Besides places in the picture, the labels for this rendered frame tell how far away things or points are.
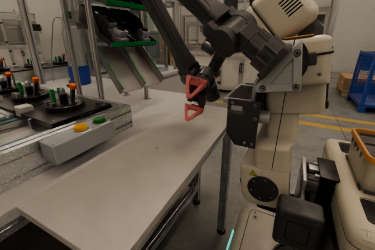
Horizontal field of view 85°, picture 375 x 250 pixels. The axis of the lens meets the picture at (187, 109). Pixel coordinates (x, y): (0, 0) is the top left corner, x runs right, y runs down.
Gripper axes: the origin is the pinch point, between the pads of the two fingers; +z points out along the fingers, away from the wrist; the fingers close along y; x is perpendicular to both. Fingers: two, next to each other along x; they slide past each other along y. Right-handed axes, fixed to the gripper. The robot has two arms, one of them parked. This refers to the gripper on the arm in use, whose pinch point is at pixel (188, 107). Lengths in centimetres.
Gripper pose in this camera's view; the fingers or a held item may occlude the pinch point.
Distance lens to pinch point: 62.5
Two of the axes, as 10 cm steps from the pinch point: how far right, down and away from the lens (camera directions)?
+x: 9.4, 2.8, -2.1
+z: -3.5, 6.7, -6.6
